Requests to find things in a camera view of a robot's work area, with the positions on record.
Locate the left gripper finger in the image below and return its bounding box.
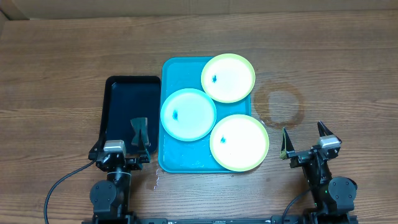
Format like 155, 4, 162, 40
138, 121, 150, 159
93, 133, 106, 152

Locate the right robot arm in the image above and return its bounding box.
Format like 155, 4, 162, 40
279, 121, 358, 223

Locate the light blue plate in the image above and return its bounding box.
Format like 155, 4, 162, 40
160, 88, 216, 141

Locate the black plastic tray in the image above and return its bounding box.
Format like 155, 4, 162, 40
99, 76, 161, 154

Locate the yellow-green plate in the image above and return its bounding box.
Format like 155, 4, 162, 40
201, 54, 256, 103
210, 114, 270, 172

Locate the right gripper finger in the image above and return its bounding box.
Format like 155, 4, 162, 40
317, 121, 333, 137
279, 127, 295, 159

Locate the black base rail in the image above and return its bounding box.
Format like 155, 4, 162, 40
82, 215, 310, 224

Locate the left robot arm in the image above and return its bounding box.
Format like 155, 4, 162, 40
88, 118, 150, 223

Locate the dark sponge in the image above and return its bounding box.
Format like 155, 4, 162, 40
131, 118, 150, 146

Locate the teal plastic tray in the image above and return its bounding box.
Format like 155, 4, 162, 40
158, 57, 251, 174

